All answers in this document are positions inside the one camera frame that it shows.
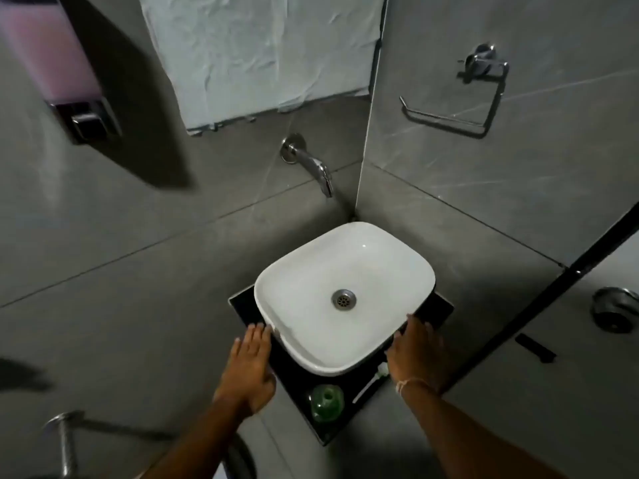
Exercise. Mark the black door frame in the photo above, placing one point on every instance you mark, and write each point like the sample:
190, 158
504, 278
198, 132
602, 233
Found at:
559, 289

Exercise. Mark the pink wall soap dispenser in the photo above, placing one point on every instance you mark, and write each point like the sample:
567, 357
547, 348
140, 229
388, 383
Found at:
60, 59

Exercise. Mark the person's right forearm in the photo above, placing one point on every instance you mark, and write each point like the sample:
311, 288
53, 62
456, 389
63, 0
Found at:
464, 433

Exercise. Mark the person's left thumb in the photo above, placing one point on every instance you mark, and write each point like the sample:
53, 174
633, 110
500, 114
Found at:
271, 384

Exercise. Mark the white toothbrush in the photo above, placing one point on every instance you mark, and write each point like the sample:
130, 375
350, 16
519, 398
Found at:
372, 381

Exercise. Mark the white thread wristband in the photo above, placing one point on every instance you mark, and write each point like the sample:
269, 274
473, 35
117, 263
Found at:
410, 384

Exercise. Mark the white ceramic sink basin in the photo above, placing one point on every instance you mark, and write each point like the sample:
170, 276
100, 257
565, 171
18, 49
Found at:
344, 294

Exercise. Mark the person's right thumb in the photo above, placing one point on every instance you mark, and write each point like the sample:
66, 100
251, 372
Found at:
394, 346

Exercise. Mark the chrome toilet paper holder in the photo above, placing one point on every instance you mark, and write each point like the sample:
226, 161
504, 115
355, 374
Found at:
474, 89

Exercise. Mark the green transparent bottle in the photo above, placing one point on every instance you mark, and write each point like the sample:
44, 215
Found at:
327, 401

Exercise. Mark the chrome sink drain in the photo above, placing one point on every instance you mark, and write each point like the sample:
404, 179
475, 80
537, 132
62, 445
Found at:
343, 299

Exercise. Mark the black door latch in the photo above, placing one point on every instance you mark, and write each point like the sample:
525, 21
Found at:
535, 347

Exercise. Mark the chrome wall faucet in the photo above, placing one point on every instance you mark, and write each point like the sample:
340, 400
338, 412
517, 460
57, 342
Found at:
309, 162

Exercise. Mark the person's left forearm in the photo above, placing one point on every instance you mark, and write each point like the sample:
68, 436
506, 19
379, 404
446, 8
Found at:
199, 438

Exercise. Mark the person's right hand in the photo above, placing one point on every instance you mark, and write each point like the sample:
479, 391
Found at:
417, 351

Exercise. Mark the chrome door knob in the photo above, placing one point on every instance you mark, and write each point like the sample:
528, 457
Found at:
615, 309

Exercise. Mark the white crinkled paper sheet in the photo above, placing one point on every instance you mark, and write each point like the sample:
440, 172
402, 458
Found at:
264, 49

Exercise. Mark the person's left hand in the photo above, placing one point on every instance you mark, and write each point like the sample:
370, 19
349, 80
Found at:
248, 370

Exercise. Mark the black sink counter slab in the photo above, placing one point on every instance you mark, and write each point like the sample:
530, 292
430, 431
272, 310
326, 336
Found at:
299, 389

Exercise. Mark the chrome towel bar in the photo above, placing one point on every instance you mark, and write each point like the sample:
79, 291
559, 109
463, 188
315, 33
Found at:
65, 441

